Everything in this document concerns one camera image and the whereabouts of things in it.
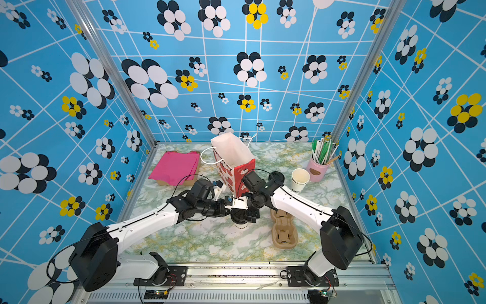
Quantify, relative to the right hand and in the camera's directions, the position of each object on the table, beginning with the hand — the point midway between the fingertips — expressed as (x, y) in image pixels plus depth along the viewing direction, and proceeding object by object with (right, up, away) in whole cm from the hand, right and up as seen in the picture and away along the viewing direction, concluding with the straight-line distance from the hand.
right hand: (244, 210), depth 83 cm
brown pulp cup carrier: (+17, -10, -1) cm, 20 cm away
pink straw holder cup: (+37, +16, +13) cm, 42 cm away
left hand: (-4, +1, -3) cm, 5 cm away
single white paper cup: (-1, -7, 0) cm, 7 cm away
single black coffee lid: (-3, -1, -5) cm, 6 cm away
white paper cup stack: (+26, +13, +7) cm, 30 cm away
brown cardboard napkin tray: (-29, +10, +14) cm, 34 cm away
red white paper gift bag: (-6, +22, +17) cm, 28 cm away
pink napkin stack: (-38, +18, +21) cm, 47 cm away
